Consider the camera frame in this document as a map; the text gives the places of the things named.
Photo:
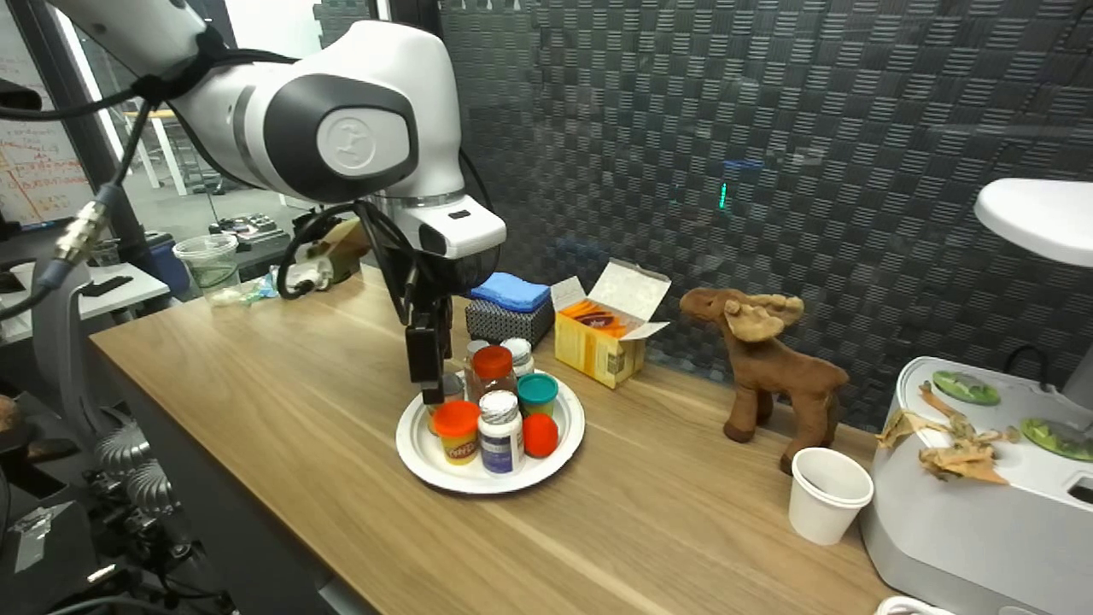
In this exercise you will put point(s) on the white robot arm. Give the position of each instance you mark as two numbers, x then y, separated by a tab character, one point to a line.
344	123

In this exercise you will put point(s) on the crumpled teal plastic wrapper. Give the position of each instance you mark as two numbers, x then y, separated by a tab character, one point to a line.
244	293

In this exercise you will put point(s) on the grey white appliance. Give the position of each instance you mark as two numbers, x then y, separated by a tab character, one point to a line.
967	535

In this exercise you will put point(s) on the black tripod equipment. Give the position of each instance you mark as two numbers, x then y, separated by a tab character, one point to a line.
139	515

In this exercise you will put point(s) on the orange lid yellow tub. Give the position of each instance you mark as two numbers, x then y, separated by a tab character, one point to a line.
457	424

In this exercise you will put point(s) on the white bottle blue label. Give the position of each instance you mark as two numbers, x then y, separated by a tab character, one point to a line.
519	353

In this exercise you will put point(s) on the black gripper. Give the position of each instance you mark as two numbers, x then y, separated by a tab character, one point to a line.
418	293

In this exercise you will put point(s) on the orange cap spice bottle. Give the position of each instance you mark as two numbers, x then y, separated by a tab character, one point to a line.
492	371

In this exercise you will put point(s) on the white side table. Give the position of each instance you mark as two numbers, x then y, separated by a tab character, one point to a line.
125	297

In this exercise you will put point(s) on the white bottle green label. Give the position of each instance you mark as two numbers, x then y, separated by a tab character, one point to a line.
473	351

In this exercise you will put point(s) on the blue sponge cloth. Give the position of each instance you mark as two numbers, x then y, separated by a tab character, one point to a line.
510	293

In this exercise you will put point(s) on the white paper cup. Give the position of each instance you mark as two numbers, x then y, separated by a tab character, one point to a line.
829	501

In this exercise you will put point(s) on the white round lamp head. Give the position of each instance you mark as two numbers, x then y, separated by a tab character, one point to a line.
1042	217

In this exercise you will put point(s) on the grey woven box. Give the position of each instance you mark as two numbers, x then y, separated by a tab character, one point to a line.
506	328

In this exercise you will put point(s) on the clear plastic bucket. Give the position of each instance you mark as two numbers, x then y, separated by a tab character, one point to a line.
206	261

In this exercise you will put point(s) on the black slanted pole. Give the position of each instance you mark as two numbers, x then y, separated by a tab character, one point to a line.
114	206

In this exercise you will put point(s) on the white paper plate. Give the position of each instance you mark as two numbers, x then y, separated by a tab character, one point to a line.
559	461

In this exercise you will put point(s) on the white ringed object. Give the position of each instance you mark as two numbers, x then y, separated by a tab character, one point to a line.
911	605

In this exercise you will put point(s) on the open yellow orange carton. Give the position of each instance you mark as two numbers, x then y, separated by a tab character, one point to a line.
591	340

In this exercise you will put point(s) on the brown moose plushie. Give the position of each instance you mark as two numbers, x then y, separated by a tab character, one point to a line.
774	371

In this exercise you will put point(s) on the dried brown plant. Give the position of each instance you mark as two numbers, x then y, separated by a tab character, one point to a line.
958	452

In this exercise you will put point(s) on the white bottle dark label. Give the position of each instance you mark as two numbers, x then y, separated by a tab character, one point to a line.
499	439

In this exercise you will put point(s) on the blue bin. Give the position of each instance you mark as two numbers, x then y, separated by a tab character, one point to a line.
171	266

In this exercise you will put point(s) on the grey office chair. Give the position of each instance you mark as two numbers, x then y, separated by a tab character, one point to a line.
58	328

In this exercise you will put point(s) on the tan wrist camera box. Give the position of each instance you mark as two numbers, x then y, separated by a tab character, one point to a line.
344	245

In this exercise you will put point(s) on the black remote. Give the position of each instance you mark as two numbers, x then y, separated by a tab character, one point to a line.
108	286

